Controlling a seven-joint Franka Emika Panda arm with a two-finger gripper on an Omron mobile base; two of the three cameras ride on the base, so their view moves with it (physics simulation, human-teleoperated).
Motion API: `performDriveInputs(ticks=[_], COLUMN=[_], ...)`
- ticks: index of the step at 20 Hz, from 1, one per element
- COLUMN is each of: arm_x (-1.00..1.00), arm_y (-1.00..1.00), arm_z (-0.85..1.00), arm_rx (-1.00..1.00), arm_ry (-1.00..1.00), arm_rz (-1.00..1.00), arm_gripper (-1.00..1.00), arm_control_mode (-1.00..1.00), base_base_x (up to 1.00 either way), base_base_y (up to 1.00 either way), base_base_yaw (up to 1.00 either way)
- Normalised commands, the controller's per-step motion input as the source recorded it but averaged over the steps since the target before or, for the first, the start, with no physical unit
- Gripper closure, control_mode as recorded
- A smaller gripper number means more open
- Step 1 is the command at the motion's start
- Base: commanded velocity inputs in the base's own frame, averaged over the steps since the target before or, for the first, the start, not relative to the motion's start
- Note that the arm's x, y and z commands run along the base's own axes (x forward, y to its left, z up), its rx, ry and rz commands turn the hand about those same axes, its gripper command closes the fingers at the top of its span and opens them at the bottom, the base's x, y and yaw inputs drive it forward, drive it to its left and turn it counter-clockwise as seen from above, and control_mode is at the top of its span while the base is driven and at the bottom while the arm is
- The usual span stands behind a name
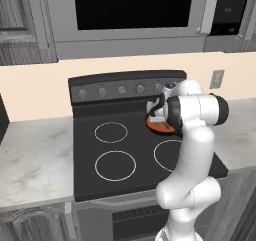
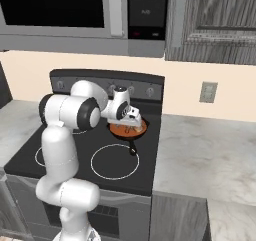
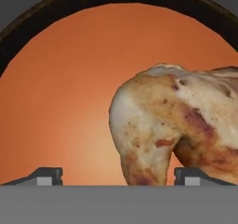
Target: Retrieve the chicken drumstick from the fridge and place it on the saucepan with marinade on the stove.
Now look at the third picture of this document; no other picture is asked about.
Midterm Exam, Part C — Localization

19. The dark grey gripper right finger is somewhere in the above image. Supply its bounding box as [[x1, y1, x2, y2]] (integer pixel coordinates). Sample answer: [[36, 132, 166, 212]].
[[173, 166, 236, 187]]

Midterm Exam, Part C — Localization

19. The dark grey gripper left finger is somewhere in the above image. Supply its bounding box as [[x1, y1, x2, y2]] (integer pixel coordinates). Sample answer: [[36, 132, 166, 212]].
[[1, 166, 64, 187]]

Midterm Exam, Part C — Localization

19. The browned chicken drumstick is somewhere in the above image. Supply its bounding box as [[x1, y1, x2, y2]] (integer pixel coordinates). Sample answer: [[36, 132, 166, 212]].
[[108, 63, 238, 187]]

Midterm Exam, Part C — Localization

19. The black saucepan with orange marinade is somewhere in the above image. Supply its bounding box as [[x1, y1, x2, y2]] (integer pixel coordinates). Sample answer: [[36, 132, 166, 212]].
[[0, 0, 238, 187]]

